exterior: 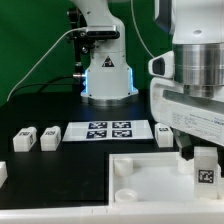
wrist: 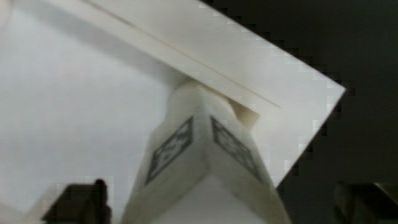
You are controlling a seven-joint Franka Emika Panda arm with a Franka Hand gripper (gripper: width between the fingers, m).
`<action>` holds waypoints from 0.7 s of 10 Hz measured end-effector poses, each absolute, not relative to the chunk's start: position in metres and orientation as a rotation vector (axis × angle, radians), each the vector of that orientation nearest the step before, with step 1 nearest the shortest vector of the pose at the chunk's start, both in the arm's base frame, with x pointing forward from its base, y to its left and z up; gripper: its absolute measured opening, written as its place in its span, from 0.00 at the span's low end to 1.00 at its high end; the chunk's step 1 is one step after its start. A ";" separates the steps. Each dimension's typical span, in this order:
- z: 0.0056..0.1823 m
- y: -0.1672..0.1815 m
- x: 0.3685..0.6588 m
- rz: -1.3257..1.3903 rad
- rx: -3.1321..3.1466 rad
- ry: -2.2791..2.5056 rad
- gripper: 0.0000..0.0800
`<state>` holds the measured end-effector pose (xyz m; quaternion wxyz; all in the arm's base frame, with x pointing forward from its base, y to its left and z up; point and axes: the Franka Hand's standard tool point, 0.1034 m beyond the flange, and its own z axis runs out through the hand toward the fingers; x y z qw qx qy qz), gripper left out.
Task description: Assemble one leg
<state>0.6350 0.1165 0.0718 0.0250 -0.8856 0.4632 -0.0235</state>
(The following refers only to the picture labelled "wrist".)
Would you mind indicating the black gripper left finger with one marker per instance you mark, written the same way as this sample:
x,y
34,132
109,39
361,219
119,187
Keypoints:
x,y
80,206

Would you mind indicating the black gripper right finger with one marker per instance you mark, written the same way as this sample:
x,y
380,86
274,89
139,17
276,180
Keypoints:
x,y
366,203

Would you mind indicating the white table leg with tag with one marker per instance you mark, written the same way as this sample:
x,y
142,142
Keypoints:
x,y
203,183

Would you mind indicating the white square tabletop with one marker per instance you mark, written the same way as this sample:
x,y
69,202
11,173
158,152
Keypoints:
x,y
96,57

